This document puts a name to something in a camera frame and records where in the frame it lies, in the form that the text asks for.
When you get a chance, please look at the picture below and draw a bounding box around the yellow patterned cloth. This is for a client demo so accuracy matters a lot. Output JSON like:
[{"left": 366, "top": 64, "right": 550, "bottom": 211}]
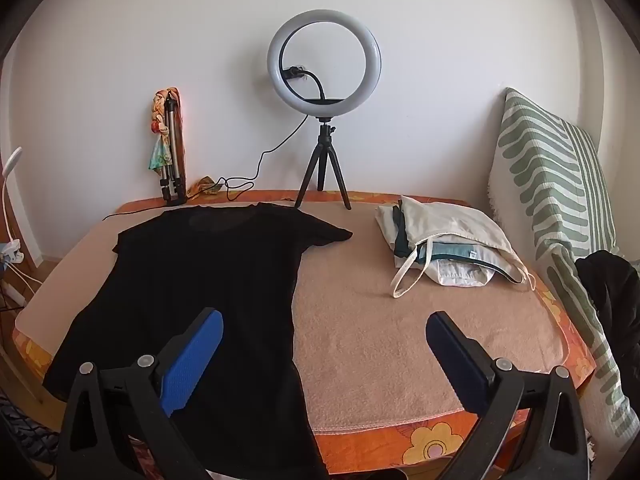
[{"left": 187, "top": 176, "right": 222, "bottom": 196}]

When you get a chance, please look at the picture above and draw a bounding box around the colourful scarf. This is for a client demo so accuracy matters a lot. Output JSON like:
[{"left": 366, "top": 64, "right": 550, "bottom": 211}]
[{"left": 147, "top": 88, "right": 185, "bottom": 171}]

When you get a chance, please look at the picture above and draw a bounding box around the black t-shirt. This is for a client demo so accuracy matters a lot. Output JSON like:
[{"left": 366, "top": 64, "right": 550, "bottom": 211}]
[{"left": 42, "top": 202, "right": 354, "bottom": 480}]

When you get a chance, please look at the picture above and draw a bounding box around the black mini tripod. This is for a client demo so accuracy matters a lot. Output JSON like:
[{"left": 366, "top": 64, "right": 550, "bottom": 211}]
[{"left": 294, "top": 117, "right": 352, "bottom": 210}]

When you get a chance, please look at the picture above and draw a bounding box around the black ring light cable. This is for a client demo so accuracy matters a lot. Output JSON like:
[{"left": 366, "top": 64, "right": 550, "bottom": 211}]
[{"left": 102, "top": 112, "right": 311, "bottom": 222}]

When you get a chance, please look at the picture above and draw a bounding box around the black garment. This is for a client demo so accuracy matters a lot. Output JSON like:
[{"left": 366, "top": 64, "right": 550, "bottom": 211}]
[{"left": 575, "top": 250, "right": 640, "bottom": 391}]

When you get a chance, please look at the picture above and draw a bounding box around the white power strip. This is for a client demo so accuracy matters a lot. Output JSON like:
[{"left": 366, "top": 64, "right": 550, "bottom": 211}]
[{"left": 0, "top": 240, "right": 24, "bottom": 266}]

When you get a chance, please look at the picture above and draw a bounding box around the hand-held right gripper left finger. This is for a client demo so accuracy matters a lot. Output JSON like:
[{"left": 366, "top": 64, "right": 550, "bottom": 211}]
[{"left": 57, "top": 306, "right": 225, "bottom": 480}]

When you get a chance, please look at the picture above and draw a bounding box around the silver folded tripod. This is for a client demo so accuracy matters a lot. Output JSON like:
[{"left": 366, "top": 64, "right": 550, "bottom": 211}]
[{"left": 159, "top": 91, "right": 187, "bottom": 206}]

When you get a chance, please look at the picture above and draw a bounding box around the white folded garment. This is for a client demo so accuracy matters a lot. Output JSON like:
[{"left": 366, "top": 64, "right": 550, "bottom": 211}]
[{"left": 431, "top": 259, "right": 497, "bottom": 289}]

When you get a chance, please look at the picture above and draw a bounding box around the teal folded garment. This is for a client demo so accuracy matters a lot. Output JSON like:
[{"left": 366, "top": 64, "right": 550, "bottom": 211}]
[{"left": 392, "top": 209, "right": 477, "bottom": 263}]

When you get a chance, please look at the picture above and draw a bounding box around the black tire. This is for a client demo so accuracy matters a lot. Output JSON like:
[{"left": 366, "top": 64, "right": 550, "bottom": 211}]
[{"left": 0, "top": 392, "right": 58, "bottom": 463}]

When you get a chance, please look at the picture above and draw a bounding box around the white desk lamp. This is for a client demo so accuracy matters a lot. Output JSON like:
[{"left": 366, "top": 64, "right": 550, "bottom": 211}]
[{"left": 0, "top": 146, "right": 24, "bottom": 241}]

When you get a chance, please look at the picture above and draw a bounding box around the green striped cushion cover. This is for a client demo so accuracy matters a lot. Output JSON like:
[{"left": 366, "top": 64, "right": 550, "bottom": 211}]
[{"left": 487, "top": 87, "right": 640, "bottom": 453}]

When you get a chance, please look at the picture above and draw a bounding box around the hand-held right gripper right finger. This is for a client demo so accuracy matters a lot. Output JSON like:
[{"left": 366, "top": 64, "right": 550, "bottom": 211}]
[{"left": 425, "top": 311, "right": 590, "bottom": 480}]

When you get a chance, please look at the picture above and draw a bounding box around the white ring light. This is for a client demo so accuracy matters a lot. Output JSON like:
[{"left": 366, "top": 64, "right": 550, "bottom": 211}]
[{"left": 267, "top": 8, "right": 383, "bottom": 120}]

